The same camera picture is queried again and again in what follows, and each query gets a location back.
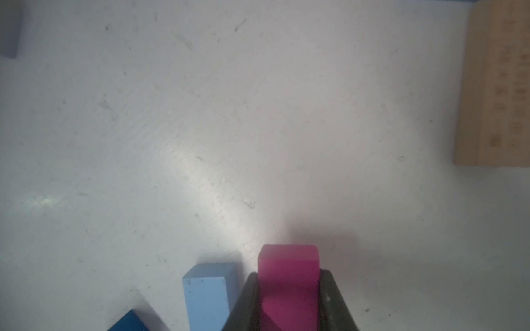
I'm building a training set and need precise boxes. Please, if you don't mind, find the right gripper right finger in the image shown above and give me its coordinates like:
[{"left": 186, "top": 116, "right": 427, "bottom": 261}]
[{"left": 317, "top": 269, "right": 359, "bottom": 331}]

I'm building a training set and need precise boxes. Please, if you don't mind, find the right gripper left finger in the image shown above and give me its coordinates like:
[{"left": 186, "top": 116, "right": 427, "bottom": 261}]
[{"left": 222, "top": 273, "right": 260, "bottom": 331}]

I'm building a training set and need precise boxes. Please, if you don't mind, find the magenta block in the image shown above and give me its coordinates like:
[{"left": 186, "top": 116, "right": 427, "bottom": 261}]
[{"left": 258, "top": 244, "right": 320, "bottom": 330}]

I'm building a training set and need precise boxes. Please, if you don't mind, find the natural wood block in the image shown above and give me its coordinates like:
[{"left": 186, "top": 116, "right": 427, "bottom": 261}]
[{"left": 454, "top": 1, "right": 529, "bottom": 167}]

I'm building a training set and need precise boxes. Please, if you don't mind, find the light blue block right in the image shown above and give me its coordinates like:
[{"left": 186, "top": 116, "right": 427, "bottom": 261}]
[{"left": 182, "top": 263, "right": 240, "bottom": 331}]

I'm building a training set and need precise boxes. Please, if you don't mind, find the light blue block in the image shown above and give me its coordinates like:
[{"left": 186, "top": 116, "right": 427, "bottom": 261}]
[
  {"left": 0, "top": 0, "right": 23, "bottom": 59},
  {"left": 182, "top": 263, "right": 240, "bottom": 331}
]

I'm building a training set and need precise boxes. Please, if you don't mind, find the dark blue cube block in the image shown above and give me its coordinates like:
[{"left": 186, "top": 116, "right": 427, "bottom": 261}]
[{"left": 108, "top": 310, "right": 149, "bottom": 331}]

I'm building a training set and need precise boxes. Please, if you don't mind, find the light blue block left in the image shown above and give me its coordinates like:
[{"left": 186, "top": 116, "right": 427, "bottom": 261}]
[{"left": 0, "top": 0, "right": 23, "bottom": 59}]

